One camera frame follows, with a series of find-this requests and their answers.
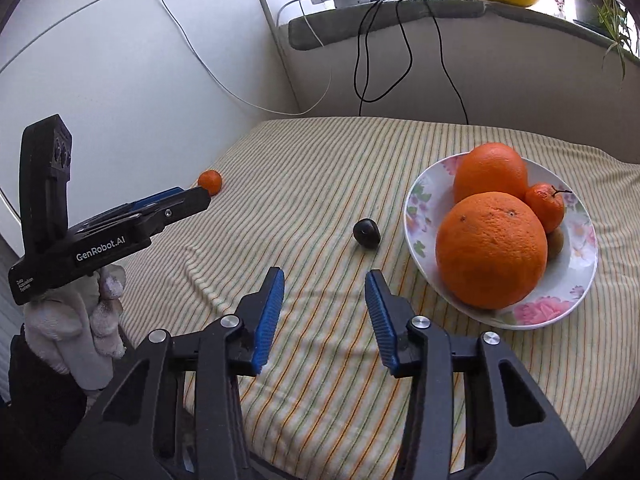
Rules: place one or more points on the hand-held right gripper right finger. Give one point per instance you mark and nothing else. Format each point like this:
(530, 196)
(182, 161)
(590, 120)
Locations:
(380, 320)

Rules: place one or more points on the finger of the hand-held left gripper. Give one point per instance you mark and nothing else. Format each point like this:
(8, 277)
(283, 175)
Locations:
(160, 197)
(180, 205)

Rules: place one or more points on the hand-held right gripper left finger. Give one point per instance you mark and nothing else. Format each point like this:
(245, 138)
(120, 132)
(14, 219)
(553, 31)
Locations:
(267, 320)

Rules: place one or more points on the large orange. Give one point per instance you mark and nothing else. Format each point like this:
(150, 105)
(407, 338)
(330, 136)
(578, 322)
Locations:
(490, 170)
(490, 250)

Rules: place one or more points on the green-brown kiwi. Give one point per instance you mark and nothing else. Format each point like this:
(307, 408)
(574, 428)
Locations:
(556, 245)

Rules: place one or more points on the floral white plate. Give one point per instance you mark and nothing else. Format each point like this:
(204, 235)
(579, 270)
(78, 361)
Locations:
(575, 280)

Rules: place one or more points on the small tangerine with stem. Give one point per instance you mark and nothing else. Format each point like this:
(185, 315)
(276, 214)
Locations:
(545, 207)

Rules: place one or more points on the person's left forearm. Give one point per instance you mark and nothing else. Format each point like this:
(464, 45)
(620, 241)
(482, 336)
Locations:
(35, 400)

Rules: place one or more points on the person's left hand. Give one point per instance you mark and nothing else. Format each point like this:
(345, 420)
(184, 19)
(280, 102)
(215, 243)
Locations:
(70, 330)

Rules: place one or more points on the dark plum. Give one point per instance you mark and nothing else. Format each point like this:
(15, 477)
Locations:
(366, 233)

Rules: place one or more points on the white refrigerator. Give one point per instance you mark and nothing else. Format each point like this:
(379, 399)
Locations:
(125, 60)

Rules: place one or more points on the striped tablecloth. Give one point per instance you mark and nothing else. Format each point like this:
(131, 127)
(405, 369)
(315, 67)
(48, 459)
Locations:
(325, 170)

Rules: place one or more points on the grey windowsill cover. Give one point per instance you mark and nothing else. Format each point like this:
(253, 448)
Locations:
(320, 30)

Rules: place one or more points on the small figurine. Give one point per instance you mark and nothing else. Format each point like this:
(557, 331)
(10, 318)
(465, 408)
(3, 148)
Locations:
(560, 5)

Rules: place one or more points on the potted spider plant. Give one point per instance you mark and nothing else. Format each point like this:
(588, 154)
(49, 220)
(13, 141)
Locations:
(585, 0)

